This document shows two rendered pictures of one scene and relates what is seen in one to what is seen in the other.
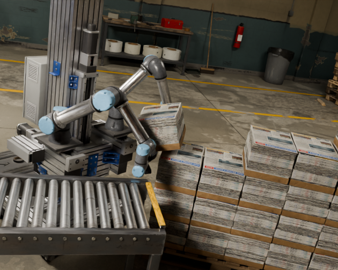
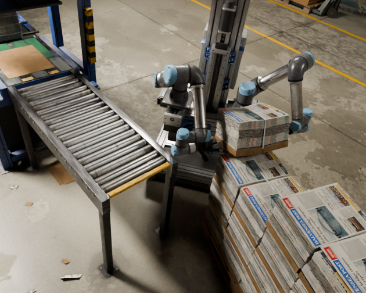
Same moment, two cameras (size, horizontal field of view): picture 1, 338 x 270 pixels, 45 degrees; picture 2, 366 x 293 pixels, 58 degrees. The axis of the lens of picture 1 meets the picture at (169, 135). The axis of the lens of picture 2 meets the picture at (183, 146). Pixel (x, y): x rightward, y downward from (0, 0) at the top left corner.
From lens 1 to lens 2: 1.92 m
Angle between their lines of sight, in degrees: 53
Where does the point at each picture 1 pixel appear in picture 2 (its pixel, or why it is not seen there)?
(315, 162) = (330, 278)
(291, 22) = not seen: outside the picture
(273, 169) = (289, 242)
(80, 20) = not seen: outside the picture
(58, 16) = not seen: outside the picture
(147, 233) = (93, 190)
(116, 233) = (80, 174)
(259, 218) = (266, 281)
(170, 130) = (234, 133)
